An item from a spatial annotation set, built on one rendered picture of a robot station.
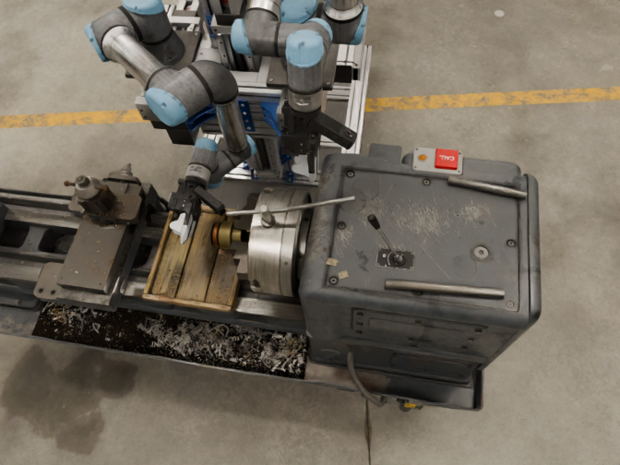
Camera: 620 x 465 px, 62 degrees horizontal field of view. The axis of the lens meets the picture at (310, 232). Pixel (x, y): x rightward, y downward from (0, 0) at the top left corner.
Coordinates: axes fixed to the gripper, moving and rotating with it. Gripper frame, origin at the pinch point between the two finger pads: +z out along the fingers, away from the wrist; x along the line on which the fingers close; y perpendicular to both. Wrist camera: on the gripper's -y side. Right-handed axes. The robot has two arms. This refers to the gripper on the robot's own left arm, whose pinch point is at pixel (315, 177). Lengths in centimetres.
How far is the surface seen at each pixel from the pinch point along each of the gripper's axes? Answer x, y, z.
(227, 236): -2.2, 26.5, 26.9
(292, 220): 0.5, 6.2, 15.0
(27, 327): 1, 115, 89
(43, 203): -25, 107, 45
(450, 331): 15, -39, 34
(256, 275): 10.1, 14.4, 27.8
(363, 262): 10.5, -14.4, 16.8
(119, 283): 2, 65, 51
